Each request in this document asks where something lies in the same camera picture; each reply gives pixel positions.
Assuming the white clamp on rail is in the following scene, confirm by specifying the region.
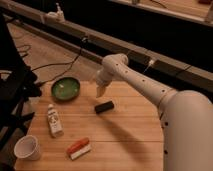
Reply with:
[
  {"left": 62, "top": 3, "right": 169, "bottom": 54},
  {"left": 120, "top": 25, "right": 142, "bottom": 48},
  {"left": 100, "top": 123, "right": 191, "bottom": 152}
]
[{"left": 46, "top": 4, "right": 65, "bottom": 22}]

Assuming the green ceramic bowl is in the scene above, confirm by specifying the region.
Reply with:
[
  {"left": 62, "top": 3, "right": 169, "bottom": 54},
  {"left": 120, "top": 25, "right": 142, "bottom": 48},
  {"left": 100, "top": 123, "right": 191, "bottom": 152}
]
[{"left": 51, "top": 77, "right": 80, "bottom": 101}]

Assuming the orange and white eraser brush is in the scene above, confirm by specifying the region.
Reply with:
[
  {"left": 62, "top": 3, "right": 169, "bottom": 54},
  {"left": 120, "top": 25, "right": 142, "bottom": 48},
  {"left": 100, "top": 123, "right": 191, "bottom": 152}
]
[{"left": 67, "top": 138, "right": 91, "bottom": 160}]

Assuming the black chair frame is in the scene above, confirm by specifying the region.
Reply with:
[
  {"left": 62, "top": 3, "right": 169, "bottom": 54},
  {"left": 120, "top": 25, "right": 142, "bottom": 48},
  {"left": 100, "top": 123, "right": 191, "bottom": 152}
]
[{"left": 0, "top": 12, "right": 42, "bottom": 151}]

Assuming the white squeeze bottle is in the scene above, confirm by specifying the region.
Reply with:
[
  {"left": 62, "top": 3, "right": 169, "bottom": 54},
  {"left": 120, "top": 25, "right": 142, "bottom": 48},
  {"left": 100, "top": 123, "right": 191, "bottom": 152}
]
[{"left": 47, "top": 104, "right": 63, "bottom": 138}]

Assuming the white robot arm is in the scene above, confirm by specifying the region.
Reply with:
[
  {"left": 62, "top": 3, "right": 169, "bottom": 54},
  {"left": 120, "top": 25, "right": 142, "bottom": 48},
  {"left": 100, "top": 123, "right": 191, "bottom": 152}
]
[{"left": 96, "top": 54, "right": 213, "bottom": 171}]

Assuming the white paper cup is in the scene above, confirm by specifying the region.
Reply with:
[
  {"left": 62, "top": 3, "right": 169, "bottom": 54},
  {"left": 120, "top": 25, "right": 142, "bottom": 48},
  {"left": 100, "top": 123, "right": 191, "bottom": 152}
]
[{"left": 14, "top": 135, "right": 41, "bottom": 160}]

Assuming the black rectangular block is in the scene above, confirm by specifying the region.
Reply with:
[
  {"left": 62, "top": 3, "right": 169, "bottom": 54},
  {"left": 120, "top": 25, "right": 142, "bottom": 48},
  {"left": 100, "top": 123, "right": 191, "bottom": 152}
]
[{"left": 94, "top": 101, "right": 114, "bottom": 114}]

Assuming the black cable on floor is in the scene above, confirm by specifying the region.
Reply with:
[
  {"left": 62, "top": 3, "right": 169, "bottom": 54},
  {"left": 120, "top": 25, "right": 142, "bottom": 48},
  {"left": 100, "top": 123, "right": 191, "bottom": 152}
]
[{"left": 31, "top": 39, "right": 88, "bottom": 84}]

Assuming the long grey metal rail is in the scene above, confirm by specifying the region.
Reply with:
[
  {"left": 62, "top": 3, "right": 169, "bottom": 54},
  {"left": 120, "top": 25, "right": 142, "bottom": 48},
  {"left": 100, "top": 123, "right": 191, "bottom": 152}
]
[{"left": 0, "top": 0, "right": 213, "bottom": 96}]

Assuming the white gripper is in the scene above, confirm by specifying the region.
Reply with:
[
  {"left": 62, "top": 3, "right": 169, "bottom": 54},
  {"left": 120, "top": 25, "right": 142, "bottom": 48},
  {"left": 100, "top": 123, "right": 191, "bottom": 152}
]
[{"left": 95, "top": 68, "right": 113, "bottom": 98}]

